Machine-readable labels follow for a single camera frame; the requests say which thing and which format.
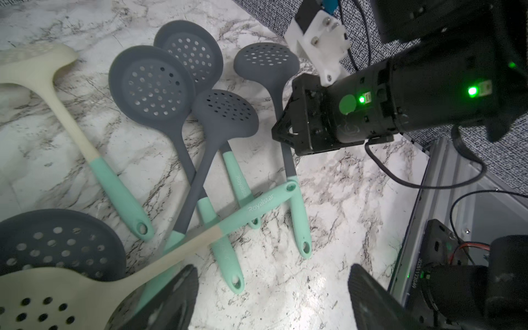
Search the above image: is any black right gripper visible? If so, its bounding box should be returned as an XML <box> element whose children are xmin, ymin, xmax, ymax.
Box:
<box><xmin>272</xmin><ymin>61</ymin><xmax>398</xmax><ymax>156</ymax></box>

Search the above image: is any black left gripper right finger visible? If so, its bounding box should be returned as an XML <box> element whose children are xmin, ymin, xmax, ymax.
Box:
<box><xmin>348</xmin><ymin>264</ymin><xmax>413</xmax><ymax>329</ymax></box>

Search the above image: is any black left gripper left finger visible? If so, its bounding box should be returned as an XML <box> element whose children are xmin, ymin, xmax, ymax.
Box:
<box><xmin>105</xmin><ymin>264</ymin><xmax>199</xmax><ymax>329</ymax></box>

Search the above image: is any grey skimmer lone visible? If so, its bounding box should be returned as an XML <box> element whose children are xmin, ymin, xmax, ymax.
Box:
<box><xmin>1</xmin><ymin>209</ymin><xmax>127</xmax><ymax>281</ymax></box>

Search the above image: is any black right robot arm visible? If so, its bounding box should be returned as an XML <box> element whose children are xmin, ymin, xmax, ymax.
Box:
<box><xmin>272</xmin><ymin>1</ymin><xmax>527</xmax><ymax>329</ymax></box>

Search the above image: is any grey skimmer front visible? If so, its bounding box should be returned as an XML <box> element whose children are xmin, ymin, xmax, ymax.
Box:
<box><xmin>135</xmin><ymin>89</ymin><xmax>260</xmax><ymax>314</ymax></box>

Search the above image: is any grey skimmer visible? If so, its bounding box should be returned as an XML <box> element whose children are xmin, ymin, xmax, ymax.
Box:
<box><xmin>109</xmin><ymin>45</ymin><xmax>245</xmax><ymax>299</ymax></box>
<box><xmin>135</xmin><ymin>89</ymin><xmax>260</xmax><ymax>314</ymax></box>
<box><xmin>153</xmin><ymin>20</ymin><xmax>254</xmax><ymax>207</ymax></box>
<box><xmin>234</xmin><ymin>43</ymin><xmax>312</xmax><ymax>259</ymax></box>

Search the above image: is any grey skimmer right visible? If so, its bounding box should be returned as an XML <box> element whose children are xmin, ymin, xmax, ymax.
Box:
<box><xmin>234</xmin><ymin>43</ymin><xmax>312</xmax><ymax>259</ymax></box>

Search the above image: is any grey skimmer back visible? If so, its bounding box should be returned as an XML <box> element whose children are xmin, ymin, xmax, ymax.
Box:
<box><xmin>153</xmin><ymin>20</ymin><xmax>254</xmax><ymax>207</ymax></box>

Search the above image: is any grey skimmer left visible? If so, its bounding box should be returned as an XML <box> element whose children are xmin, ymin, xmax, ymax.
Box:
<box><xmin>109</xmin><ymin>45</ymin><xmax>245</xmax><ymax>299</ymax></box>

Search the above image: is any cream slotted spatula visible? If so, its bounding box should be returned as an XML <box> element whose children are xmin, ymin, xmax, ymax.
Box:
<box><xmin>1</xmin><ymin>43</ymin><xmax>155</xmax><ymax>241</ymax></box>

